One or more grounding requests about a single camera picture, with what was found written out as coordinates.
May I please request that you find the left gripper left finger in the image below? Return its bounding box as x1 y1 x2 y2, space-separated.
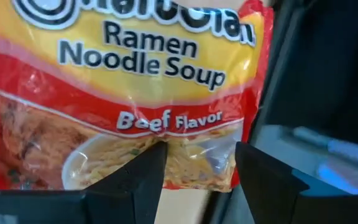
0 141 169 224

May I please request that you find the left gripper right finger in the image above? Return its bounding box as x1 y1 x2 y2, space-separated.
234 141 358 224

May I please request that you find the red beef ramen pack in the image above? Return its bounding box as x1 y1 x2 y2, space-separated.
0 0 275 191

